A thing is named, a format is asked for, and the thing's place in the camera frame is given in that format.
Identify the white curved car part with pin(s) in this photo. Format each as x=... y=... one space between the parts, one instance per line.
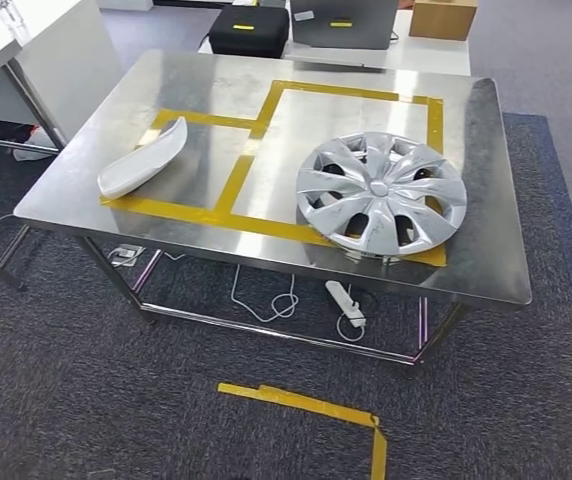
x=141 y=162

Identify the steel workbench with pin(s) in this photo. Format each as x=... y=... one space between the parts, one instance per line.
x=486 y=199

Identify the white power strip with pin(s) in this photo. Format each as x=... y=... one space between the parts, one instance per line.
x=343 y=301

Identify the silver wheel hubcap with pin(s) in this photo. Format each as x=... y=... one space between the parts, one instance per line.
x=381 y=189

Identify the yellow floor tape marking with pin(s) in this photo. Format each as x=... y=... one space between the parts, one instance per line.
x=291 y=399

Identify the black case yellow label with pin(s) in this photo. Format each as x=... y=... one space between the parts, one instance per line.
x=246 y=40

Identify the grey power strip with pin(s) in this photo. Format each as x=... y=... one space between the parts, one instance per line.
x=126 y=255

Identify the dark grey case yellow label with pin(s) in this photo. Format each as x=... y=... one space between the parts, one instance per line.
x=346 y=36

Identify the brown cardboard box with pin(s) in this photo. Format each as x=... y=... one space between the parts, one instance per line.
x=441 y=20

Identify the small dark item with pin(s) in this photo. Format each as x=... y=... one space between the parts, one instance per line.
x=10 y=131

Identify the clear plastic wrapper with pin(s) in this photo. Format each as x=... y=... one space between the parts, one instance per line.
x=13 y=20

